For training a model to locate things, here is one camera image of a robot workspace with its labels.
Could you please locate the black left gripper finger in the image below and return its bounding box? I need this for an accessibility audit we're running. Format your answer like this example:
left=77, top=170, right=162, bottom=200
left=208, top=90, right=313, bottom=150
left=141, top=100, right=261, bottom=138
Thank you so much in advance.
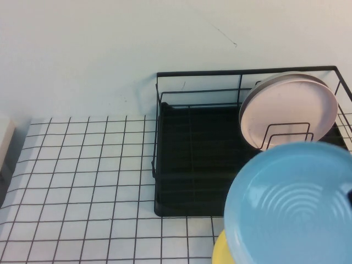
left=339, top=188, right=352, bottom=206

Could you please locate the light blue round plate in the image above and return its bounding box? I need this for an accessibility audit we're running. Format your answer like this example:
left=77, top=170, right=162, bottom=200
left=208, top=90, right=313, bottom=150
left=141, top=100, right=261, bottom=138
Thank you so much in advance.
left=224, top=141, right=352, bottom=264

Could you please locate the pink round plate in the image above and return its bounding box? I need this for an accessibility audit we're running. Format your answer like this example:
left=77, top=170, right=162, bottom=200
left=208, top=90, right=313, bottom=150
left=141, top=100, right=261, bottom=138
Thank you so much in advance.
left=238, top=78, right=338, bottom=151

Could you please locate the yellow round plate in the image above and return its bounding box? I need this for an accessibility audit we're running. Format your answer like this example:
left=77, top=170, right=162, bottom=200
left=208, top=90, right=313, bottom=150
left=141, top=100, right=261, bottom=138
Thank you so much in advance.
left=211, top=229, right=234, bottom=264

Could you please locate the grey round plate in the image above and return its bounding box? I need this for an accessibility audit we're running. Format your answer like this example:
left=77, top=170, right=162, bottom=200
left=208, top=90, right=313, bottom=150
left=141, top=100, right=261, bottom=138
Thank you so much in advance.
left=241, top=71, right=331, bottom=111

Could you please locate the black plastic drip tray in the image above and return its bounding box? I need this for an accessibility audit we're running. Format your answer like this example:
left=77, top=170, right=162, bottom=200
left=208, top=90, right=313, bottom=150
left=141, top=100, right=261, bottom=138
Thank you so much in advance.
left=153, top=102, right=351, bottom=218

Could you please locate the beige box edge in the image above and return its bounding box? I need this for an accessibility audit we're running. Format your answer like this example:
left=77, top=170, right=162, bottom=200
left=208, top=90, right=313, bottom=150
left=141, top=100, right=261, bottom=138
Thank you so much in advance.
left=0, top=118, right=17, bottom=172

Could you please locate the black wire dish rack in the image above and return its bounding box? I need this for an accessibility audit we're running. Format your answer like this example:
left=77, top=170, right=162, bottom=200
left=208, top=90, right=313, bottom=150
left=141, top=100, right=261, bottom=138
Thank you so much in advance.
left=151, top=65, right=352, bottom=218

